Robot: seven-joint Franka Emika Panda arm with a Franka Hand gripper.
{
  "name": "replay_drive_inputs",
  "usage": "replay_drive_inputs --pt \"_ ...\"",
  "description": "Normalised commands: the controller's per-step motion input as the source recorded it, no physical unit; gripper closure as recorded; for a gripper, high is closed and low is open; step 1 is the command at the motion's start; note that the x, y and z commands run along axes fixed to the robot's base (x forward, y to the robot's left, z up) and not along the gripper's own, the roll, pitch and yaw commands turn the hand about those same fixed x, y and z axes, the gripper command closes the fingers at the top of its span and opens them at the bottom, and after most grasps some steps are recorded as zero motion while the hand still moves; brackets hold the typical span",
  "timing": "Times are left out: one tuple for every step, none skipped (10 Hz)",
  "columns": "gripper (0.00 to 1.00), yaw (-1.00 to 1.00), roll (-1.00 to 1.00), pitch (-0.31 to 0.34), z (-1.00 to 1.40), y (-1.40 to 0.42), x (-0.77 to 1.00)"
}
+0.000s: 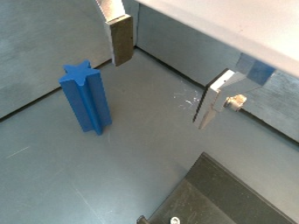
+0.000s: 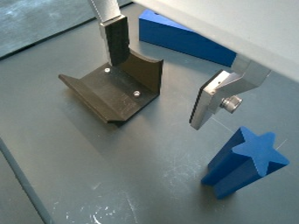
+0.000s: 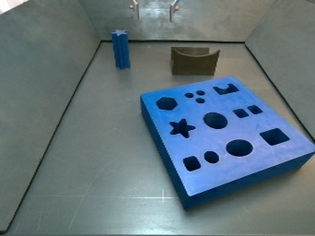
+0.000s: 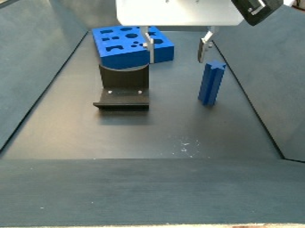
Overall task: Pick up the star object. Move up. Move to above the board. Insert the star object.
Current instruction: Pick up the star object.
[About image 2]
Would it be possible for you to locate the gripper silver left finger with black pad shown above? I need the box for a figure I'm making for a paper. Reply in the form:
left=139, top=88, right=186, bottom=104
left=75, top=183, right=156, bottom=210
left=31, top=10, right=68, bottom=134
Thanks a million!
left=88, top=0, right=130, bottom=67

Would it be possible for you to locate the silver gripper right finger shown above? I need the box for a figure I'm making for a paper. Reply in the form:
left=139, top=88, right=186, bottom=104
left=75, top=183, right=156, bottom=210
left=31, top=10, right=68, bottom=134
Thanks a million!
left=190, top=55, right=271, bottom=130

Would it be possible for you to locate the blue star-shaped block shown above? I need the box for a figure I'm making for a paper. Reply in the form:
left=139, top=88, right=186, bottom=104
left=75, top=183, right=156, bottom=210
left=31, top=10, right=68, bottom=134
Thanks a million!
left=200, top=127, right=290, bottom=199

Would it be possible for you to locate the blue board with shaped holes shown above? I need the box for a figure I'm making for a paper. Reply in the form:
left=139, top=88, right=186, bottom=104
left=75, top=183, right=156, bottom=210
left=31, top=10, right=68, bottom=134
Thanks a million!
left=139, top=10, right=237, bottom=67

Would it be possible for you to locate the black curved holder stand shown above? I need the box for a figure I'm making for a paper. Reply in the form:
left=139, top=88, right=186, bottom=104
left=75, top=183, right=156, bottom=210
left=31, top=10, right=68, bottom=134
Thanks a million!
left=59, top=51, right=164, bottom=125

